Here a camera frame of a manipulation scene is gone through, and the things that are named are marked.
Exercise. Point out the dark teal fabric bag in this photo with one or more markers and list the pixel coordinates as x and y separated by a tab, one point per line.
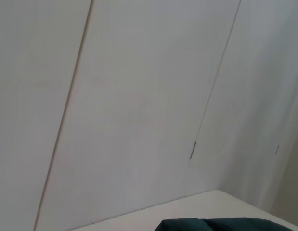
223	225

